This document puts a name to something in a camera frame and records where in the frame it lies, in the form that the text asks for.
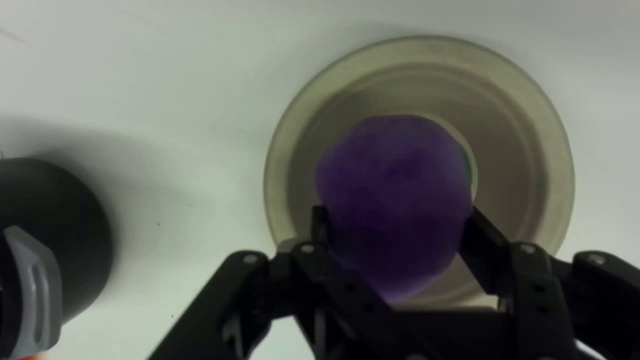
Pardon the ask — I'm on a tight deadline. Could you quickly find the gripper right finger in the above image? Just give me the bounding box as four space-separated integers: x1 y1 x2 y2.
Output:
457 205 640 360

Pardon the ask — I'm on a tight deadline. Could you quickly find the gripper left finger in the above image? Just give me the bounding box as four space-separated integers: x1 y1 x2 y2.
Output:
146 204 401 360

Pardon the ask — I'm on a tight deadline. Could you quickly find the purple fuzzy ball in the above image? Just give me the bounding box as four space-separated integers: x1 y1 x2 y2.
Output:
314 114 475 303

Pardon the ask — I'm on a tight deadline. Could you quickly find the cream white plate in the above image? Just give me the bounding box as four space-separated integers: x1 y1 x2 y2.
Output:
262 35 576 307

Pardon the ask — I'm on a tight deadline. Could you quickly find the black and grey flashlight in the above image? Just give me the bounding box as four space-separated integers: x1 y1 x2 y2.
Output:
0 157 115 360

